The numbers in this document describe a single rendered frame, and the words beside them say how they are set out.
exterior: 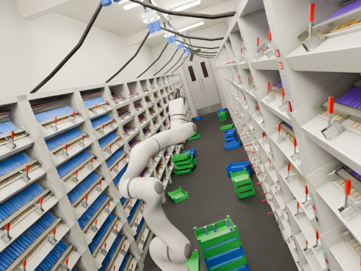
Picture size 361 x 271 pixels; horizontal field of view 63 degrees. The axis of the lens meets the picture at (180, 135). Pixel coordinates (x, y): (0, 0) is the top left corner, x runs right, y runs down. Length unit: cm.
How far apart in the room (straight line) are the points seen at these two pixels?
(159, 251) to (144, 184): 41
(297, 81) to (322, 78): 6
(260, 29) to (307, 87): 74
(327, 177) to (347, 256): 23
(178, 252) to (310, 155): 84
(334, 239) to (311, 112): 41
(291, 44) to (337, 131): 28
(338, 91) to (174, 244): 100
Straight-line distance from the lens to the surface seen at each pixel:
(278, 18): 88
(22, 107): 191
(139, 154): 135
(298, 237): 185
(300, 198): 136
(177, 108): 170
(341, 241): 108
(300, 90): 89
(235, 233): 231
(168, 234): 149
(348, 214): 81
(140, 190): 133
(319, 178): 97
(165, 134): 152
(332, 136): 73
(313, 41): 70
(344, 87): 93
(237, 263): 244
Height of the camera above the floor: 155
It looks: 11 degrees down
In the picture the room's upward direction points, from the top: 17 degrees counter-clockwise
